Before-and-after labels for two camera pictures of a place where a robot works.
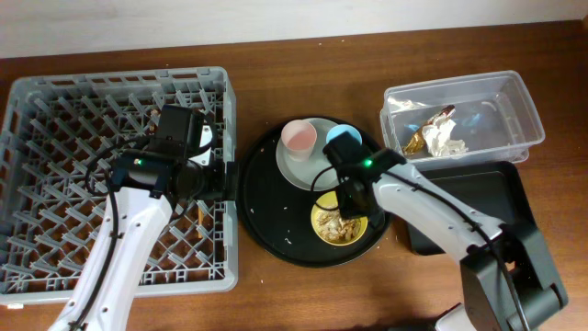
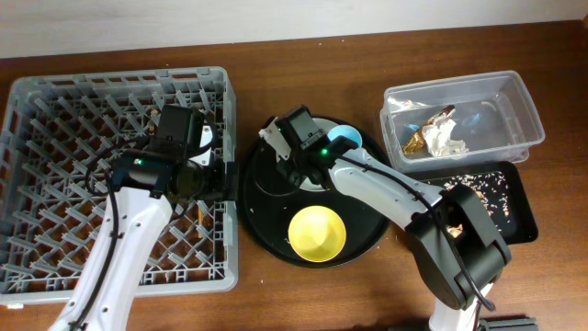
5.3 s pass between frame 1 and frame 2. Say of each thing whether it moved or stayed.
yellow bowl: moved
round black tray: stayed
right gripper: moved
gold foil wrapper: stayed
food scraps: moved
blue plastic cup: stayed
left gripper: stayed
